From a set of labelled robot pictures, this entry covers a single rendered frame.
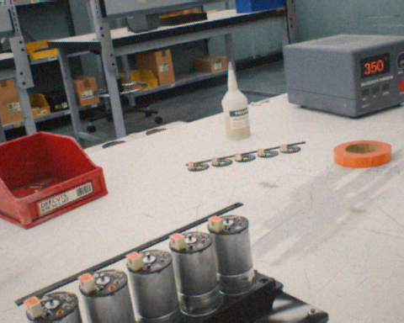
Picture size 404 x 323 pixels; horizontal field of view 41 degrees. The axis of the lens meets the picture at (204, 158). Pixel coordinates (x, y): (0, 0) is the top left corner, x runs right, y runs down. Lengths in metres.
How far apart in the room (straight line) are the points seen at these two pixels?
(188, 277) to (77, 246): 0.19
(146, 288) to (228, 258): 0.06
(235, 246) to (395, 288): 0.11
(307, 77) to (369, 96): 0.10
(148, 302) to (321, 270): 0.14
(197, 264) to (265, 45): 6.01
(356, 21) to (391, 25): 0.43
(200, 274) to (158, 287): 0.03
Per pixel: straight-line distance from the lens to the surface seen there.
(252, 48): 6.15
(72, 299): 0.28
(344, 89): 0.75
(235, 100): 0.70
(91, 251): 0.47
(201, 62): 5.36
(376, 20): 5.91
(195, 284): 0.31
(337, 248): 0.42
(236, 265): 0.32
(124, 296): 0.28
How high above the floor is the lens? 0.95
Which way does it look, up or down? 18 degrees down
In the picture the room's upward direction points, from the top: 8 degrees counter-clockwise
